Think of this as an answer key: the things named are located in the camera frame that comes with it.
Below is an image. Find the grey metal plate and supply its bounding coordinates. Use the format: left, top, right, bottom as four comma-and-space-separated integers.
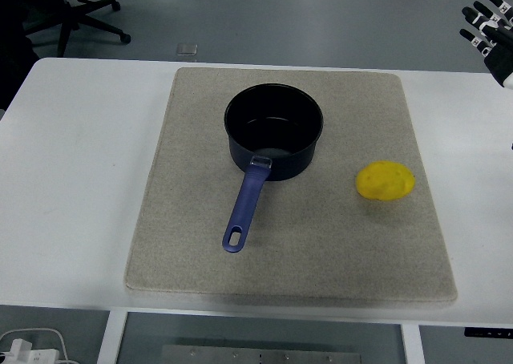
161, 344, 362, 364

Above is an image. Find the black office chair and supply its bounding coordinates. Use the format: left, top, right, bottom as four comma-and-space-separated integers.
23, 0, 132, 59

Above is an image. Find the white table leg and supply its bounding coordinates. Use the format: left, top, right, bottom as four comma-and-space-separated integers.
97, 310, 128, 364
400, 323, 426, 364

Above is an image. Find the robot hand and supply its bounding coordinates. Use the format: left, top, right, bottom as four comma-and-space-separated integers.
459, 0, 513, 89

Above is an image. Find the blue pot with handle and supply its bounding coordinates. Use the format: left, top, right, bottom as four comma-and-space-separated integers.
222, 83, 325, 254

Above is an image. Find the beige felt mat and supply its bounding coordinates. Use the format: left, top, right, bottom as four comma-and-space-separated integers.
123, 67, 458, 304

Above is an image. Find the black table control panel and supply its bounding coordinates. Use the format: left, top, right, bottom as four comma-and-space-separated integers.
464, 327, 513, 338

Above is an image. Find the yellow potato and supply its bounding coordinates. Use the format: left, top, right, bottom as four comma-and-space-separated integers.
355, 160, 416, 200

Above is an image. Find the white power strip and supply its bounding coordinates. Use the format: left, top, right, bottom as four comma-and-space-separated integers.
0, 338, 61, 364

